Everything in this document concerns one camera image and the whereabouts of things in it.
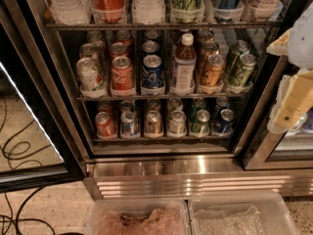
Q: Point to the left clear plastic bin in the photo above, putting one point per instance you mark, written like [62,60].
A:
[138,217]

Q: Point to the white diet cola can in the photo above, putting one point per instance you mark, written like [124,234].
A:
[89,74]

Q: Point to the blue white can lower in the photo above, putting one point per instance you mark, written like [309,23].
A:
[128,124]

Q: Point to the blue pepsi can front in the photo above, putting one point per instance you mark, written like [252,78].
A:
[152,71]

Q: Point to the clear water bottle centre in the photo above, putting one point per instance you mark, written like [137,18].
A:
[148,11]

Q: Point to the blue can lower right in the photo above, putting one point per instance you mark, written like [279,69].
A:
[224,121]

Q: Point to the clear plastic bin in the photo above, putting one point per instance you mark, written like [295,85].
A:
[138,217]
[260,212]

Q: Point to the clear water bottle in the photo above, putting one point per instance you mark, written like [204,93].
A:
[71,12]
[148,11]

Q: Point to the silver can lower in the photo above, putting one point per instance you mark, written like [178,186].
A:
[177,122]

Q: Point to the tea bottle white cap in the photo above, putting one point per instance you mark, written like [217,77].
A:
[184,62]

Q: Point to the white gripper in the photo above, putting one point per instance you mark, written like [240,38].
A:
[302,46]

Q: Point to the red cola can front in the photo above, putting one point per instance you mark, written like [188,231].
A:
[122,74]

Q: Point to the blue pepsi can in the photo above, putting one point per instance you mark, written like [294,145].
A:
[150,48]
[152,71]

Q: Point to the clear water bottle left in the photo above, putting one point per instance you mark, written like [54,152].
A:
[71,12]

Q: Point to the bronze can lower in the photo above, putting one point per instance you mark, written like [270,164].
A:
[153,122]

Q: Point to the green can front right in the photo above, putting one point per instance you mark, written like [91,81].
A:
[242,71]

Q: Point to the open glass fridge door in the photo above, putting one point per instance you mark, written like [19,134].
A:
[36,147]

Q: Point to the red cola can lower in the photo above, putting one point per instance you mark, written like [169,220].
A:
[104,124]

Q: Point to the orange gold can front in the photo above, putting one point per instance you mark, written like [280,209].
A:
[212,70]

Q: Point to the green can rear right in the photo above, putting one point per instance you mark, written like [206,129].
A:
[238,48]

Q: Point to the right clear plastic bin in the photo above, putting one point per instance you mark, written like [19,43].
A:
[260,212]

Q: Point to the orange gold can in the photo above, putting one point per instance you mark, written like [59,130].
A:
[208,47]
[212,70]

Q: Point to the red cola can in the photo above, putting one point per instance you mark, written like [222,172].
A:
[118,49]
[104,124]
[122,74]

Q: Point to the green can lower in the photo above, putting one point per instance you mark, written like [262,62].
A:
[200,124]

